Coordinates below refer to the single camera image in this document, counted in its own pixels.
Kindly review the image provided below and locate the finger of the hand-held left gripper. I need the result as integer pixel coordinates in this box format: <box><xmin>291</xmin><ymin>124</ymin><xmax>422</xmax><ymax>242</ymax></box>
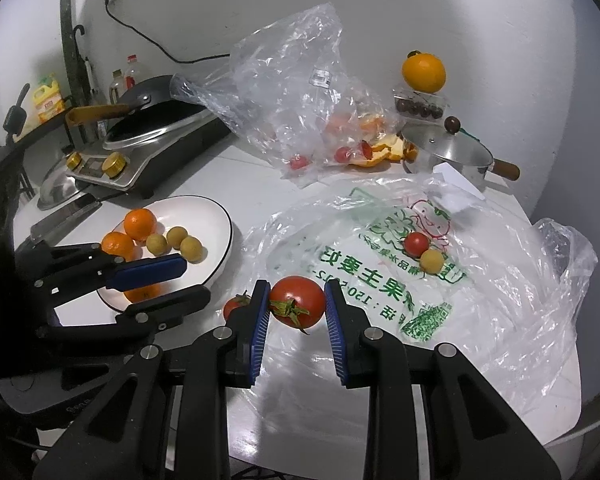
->
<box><xmin>15</xmin><ymin>241</ymin><xmax>188</xmax><ymax>313</ymax></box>
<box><xmin>35</xmin><ymin>285</ymin><xmax>212</xmax><ymax>344</ymax></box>

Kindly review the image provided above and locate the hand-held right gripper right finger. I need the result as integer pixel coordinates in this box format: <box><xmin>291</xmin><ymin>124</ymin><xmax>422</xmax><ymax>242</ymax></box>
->
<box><xmin>324</xmin><ymin>278</ymin><xmax>562</xmax><ymax>480</ymax></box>

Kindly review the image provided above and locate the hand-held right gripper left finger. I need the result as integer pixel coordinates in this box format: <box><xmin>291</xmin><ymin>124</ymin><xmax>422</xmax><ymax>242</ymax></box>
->
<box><xmin>32</xmin><ymin>279</ymin><xmax>272</xmax><ymax>480</ymax></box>

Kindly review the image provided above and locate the white plate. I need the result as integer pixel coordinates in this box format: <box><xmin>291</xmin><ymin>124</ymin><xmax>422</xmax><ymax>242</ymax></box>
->
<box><xmin>96</xmin><ymin>195</ymin><xmax>233</xmax><ymax>317</ymax></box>

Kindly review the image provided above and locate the printed plastic bag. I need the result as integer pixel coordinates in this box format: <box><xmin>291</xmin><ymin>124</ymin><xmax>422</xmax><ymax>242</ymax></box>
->
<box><xmin>240</xmin><ymin>162</ymin><xmax>598</xmax><ymax>448</ymax></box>

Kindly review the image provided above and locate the kitchen knife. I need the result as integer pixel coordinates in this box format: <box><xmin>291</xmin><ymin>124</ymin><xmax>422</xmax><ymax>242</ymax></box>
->
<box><xmin>30</xmin><ymin>199</ymin><xmax>102</xmax><ymax>241</ymax></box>

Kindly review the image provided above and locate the induction cooker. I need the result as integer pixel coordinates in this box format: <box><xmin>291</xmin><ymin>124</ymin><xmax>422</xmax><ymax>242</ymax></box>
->
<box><xmin>65</xmin><ymin>102</ymin><xmax>233</xmax><ymax>198</ymax></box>

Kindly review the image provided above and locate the orange peel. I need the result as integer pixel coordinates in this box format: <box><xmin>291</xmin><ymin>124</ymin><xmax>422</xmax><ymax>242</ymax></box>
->
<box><xmin>347</xmin><ymin>112</ymin><xmax>421</xmax><ymax>167</ymax></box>

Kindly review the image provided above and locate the white folded paper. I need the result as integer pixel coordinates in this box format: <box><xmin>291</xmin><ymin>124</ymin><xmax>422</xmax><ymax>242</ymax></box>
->
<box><xmin>432</xmin><ymin>162</ymin><xmax>486</xmax><ymax>213</ymax></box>

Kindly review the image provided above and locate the yellow detergent bottle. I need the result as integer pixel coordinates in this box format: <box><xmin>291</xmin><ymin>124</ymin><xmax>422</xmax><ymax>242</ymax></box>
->
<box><xmin>32</xmin><ymin>74</ymin><xmax>65</xmax><ymax>123</ymax></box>

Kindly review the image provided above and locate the black umbrella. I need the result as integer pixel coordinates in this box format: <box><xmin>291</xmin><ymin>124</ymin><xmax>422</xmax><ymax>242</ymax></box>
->
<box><xmin>72</xmin><ymin>24</ymin><xmax>98</xmax><ymax>141</ymax></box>

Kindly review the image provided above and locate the clear box of dark fruit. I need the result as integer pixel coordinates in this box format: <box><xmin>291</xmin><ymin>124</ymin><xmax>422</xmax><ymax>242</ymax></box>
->
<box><xmin>393</xmin><ymin>87</ymin><xmax>451</xmax><ymax>121</ymax></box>

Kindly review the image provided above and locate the clear plastic bag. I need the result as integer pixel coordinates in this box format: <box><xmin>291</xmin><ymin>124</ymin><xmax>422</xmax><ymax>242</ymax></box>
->
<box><xmin>170</xmin><ymin>2</ymin><xmax>403</xmax><ymax>186</ymax></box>

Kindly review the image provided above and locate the grey pipe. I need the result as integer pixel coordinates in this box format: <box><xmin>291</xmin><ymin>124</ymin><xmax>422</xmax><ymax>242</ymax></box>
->
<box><xmin>60</xmin><ymin>0</ymin><xmax>93</xmax><ymax>106</ymax></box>

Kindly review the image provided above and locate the large orange with leaf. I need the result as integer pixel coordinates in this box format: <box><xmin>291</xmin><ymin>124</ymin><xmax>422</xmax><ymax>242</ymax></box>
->
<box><xmin>401</xmin><ymin>50</ymin><xmax>447</xmax><ymax>94</ymax></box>

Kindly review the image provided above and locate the black wok with wooden handle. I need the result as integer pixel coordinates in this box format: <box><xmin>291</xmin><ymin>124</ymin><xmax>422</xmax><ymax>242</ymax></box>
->
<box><xmin>66</xmin><ymin>75</ymin><xmax>191</xmax><ymax>128</ymax></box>

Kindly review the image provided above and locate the steel pot with wooden handle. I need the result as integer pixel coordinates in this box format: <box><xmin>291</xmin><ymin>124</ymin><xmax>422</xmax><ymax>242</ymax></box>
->
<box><xmin>400</xmin><ymin>116</ymin><xmax>521</xmax><ymax>192</ymax></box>

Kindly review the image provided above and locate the black power cable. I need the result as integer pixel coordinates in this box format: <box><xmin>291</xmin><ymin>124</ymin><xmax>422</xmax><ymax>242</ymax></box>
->
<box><xmin>104</xmin><ymin>0</ymin><xmax>231</xmax><ymax>64</ymax></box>

